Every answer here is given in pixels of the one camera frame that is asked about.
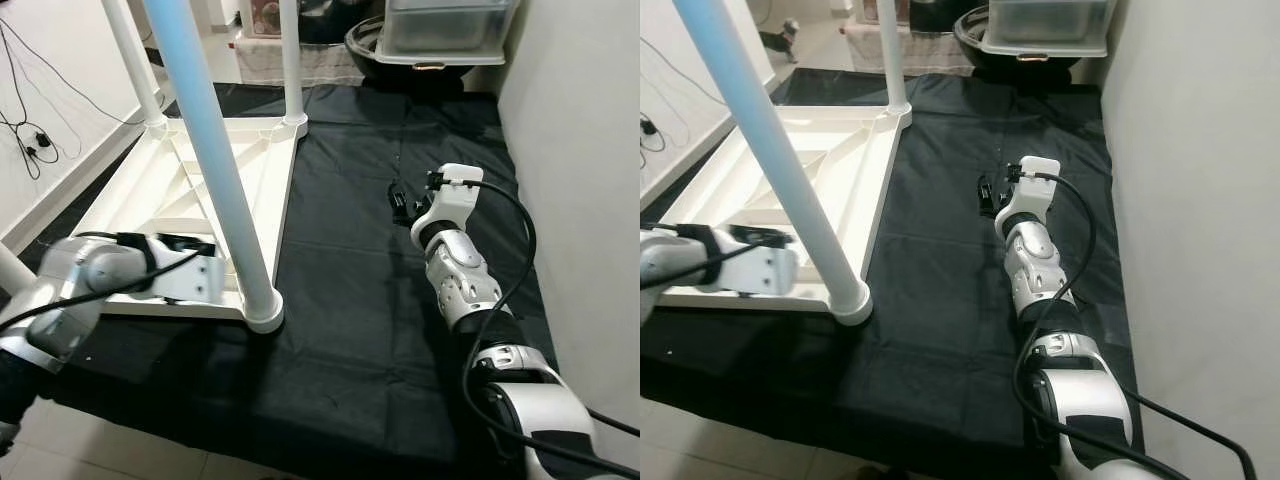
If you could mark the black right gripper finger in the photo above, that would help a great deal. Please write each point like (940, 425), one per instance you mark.
(394, 204)
(982, 196)

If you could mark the white plastic table leg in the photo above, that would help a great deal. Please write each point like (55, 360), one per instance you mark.
(780, 170)
(135, 60)
(14, 272)
(893, 55)
(292, 60)
(215, 160)

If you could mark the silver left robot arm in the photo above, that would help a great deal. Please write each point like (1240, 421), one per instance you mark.
(670, 260)
(70, 290)

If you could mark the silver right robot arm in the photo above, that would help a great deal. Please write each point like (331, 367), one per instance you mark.
(1045, 280)
(470, 290)

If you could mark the black round basin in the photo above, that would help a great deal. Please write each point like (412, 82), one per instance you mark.
(380, 70)
(975, 55)

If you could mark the black tablecloth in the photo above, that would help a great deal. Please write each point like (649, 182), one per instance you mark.
(380, 350)
(960, 350)

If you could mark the beige patterned box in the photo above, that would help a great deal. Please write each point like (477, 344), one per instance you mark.
(330, 65)
(930, 58)

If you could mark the clear plastic storage box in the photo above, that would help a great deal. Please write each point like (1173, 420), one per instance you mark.
(1050, 25)
(450, 30)

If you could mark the grey fluffy small dog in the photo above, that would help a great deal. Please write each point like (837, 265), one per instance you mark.
(780, 40)

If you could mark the orange lid storage box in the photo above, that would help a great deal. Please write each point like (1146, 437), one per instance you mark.
(268, 18)

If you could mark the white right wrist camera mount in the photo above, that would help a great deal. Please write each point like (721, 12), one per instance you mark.
(450, 200)
(1030, 190)

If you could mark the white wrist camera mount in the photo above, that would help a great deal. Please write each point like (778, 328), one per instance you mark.
(450, 200)
(1030, 190)
(765, 272)
(195, 280)

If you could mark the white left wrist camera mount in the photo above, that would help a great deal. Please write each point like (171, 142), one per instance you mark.
(195, 280)
(765, 272)

